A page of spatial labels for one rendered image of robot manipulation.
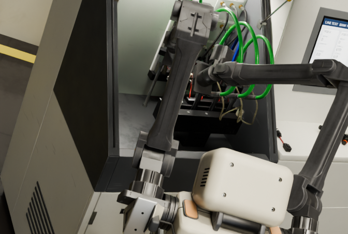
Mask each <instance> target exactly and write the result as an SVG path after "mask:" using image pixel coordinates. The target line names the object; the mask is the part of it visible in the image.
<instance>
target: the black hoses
mask: <svg viewBox="0 0 348 234"><path fill-rule="evenodd" d="M234 10H235V12H236V17H237V19H238V10H237V9H236V8H234ZM243 11H244V13H245V22H246V23H247V21H248V17H247V11H246V10H245V9H244V10H243ZM228 18H229V13H228V12H226V22H225V24H224V26H223V28H222V30H221V31H220V33H219V34H218V36H217V38H216V39H215V40H214V42H213V43H212V45H211V46H210V47H209V49H205V50H206V52H205V54H204V55H203V56H202V57H198V60H199V61H201V60H203V62H205V63H207V61H208V63H207V64H209V63H210V62H209V60H210V57H211V54H210V55H209V51H210V49H211V48H212V47H213V45H214V44H215V43H216V41H217V40H218V38H219V37H220V35H221V34H222V32H223V31H225V33H226V32H227V30H226V29H225V27H226V25H227V23H228ZM245 27H246V26H243V28H242V30H241V32H243V30H244V29H245ZM232 32H233V31H232ZM232 32H231V33H232ZM231 33H230V34H231ZM230 34H229V35H228V37H229V36H230ZM228 37H227V38H228ZM237 37H238V35H236V36H235V37H234V38H233V39H232V40H231V41H230V42H229V43H228V44H227V38H226V40H225V44H224V45H225V46H229V45H230V44H231V43H232V42H233V41H234V40H235V39H236V38H237ZM205 56H206V58H205Z"/></svg>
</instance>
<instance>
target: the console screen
mask: <svg viewBox="0 0 348 234"><path fill-rule="evenodd" d="M314 59H335V60H337V61H340V62H341V63H343V64H344V65H345V66H347V67H348V12H346V11H341V10H335V9H330V8H325V7H320V9H319V11H318V14H317V17H316V20H315V23H314V27H313V30H312V33H311V36H310V39H309V42H308V45H307V48H306V50H305V53H304V56H303V59H302V62H301V64H308V63H313V61H314ZM292 91H297V92H308V93H318V94H328V95H336V93H337V89H329V88H328V87H327V86H318V85H309V84H294V86H293V89H292Z"/></svg>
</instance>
